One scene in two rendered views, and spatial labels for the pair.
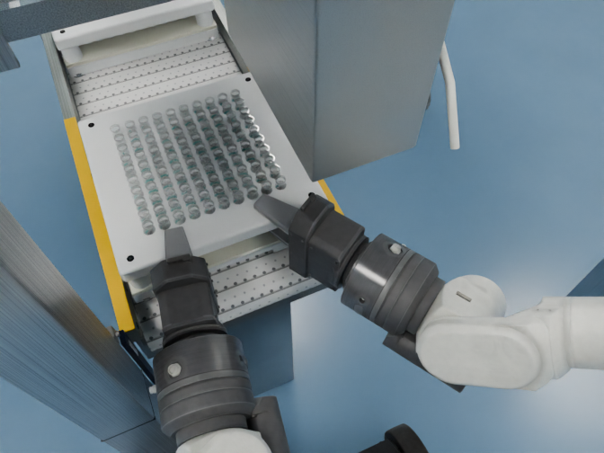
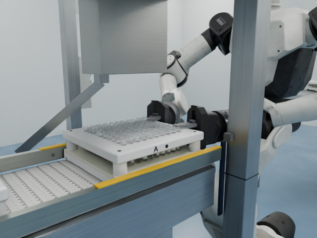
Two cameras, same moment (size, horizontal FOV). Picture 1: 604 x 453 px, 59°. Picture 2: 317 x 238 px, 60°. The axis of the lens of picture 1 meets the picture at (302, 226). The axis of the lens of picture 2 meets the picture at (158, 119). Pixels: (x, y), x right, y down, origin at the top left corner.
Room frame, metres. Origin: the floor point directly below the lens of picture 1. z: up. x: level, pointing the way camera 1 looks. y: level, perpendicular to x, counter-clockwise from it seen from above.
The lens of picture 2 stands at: (0.56, 0.76, 1.07)
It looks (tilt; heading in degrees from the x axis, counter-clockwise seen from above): 12 degrees down; 252
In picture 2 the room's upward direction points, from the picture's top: straight up
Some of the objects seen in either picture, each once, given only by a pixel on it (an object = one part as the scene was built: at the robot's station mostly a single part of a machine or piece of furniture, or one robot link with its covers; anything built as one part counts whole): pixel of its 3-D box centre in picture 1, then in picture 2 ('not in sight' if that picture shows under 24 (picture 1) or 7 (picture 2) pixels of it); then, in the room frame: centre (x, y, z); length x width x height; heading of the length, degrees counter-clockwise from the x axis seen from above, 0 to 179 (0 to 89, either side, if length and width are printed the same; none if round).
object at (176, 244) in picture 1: (177, 251); (184, 123); (0.28, 0.13, 0.92); 0.06 x 0.03 x 0.02; 16
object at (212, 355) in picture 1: (192, 336); (210, 127); (0.20, 0.11, 0.90); 0.12 x 0.10 x 0.13; 16
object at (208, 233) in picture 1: (197, 164); (132, 135); (0.42, 0.13, 0.90); 0.25 x 0.24 x 0.02; 113
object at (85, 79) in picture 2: not in sight; (78, 81); (0.51, -0.76, 0.97); 0.17 x 0.06 x 0.26; 114
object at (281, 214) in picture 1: (279, 211); (152, 117); (0.33, 0.02, 0.92); 0.06 x 0.03 x 0.02; 56
